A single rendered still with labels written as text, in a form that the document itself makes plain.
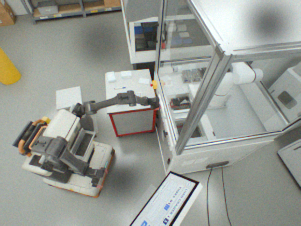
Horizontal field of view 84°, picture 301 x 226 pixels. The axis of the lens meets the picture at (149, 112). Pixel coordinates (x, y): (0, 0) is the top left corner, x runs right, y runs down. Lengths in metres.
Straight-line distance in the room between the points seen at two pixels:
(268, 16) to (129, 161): 2.11
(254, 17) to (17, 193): 2.89
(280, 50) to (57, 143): 0.97
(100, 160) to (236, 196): 1.78
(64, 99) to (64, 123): 0.97
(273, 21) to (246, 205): 2.17
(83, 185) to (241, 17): 2.06
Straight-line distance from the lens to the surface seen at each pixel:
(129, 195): 2.38
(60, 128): 1.25
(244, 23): 0.90
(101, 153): 2.26
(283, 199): 2.95
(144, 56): 2.30
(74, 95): 2.19
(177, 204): 1.22
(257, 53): 0.72
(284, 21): 1.02
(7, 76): 3.85
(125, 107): 1.94
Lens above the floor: 2.36
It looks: 57 degrees down
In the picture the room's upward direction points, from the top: 3 degrees clockwise
